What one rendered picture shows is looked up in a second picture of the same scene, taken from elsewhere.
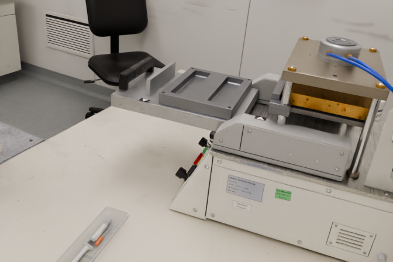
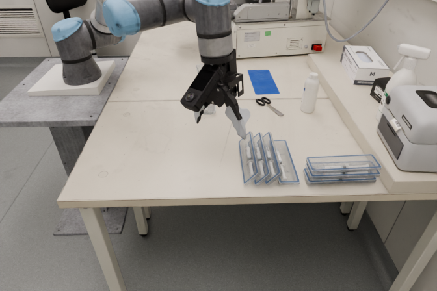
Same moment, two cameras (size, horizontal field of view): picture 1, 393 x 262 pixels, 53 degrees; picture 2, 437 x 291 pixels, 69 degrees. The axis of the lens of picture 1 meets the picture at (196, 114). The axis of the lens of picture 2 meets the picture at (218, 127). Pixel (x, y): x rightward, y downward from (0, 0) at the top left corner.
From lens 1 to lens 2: 0.89 m
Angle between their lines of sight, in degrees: 25
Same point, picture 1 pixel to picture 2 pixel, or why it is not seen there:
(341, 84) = not seen: outside the picture
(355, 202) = (294, 26)
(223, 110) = (233, 5)
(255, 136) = (253, 10)
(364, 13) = not seen: outside the picture
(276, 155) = (263, 16)
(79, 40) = (26, 24)
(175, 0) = not seen: outside the picture
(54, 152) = (142, 60)
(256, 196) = (257, 38)
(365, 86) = not seen: outside the picture
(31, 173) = (144, 68)
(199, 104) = not seen: hidden behind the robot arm
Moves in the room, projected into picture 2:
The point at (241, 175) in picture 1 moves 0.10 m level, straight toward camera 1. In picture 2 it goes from (250, 30) to (258, 37)
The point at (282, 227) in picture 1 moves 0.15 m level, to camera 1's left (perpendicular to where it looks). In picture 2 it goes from (268, 49) to (242, 54)
